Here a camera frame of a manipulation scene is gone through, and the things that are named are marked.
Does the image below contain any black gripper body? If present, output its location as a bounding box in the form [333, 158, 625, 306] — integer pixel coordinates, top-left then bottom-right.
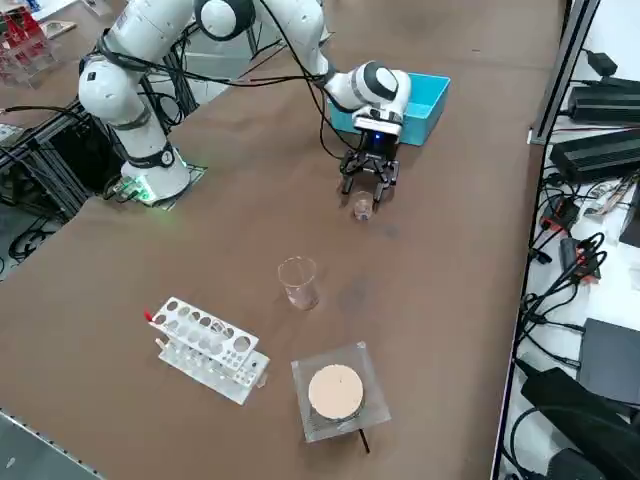
[349, 128, 401, 164]

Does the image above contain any small glass beaker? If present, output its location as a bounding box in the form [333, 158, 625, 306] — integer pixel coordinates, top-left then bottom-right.
[352, 191, 375, 222]

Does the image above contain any large glass beaker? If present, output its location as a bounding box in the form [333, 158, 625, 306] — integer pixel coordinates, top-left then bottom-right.
[277, 256, 320, 312]

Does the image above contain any blue plastic bin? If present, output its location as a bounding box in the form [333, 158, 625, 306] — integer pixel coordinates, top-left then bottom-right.
[327, 71, 452, 148]

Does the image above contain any red and black device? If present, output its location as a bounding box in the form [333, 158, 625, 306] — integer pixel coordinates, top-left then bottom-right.
[542, 197, 581, 234]

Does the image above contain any black finned power supply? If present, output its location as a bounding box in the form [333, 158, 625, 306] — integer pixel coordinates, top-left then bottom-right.
[549, 127, 640, 181]
[567, 77, 640, 124]

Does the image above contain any black device with orange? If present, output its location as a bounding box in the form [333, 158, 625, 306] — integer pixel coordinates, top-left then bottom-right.
[559, 237, 604, 284]

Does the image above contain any round cork disc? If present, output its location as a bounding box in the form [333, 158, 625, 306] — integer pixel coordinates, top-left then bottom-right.
[307, 364, 365, 420]

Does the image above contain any white test tube rack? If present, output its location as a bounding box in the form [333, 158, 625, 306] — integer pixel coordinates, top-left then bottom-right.
[149, 296, 271, 405]

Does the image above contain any black power adapter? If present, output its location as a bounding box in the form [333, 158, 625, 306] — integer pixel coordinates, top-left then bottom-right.
[587, 49, 619, 76]

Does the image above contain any flat black box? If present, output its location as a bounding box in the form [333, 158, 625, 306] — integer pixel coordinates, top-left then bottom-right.
[579, 317, 640, 401]

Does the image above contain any black bag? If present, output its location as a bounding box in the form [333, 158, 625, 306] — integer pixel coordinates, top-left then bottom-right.
[519, 367, 640, 480]

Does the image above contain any thin wooden board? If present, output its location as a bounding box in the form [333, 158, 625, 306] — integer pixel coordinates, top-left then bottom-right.
[37, 19, 77, 39]

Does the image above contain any red and clear acrylic rack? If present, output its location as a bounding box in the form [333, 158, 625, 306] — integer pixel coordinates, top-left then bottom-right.
[0, 8, 64, 90]

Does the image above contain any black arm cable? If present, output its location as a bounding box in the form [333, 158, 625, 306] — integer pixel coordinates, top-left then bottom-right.
[94, 0, 366, 161]

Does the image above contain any silver aluminium camera post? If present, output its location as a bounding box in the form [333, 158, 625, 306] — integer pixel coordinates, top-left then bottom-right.
[528, 0, 601, 146]

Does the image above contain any black aluminium frame stand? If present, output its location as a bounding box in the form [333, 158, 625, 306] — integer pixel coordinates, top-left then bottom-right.
[0, 97, 126, 224]

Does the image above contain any grey metal rail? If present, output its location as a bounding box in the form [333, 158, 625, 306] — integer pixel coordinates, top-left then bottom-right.
[0, 409, 106, 480]

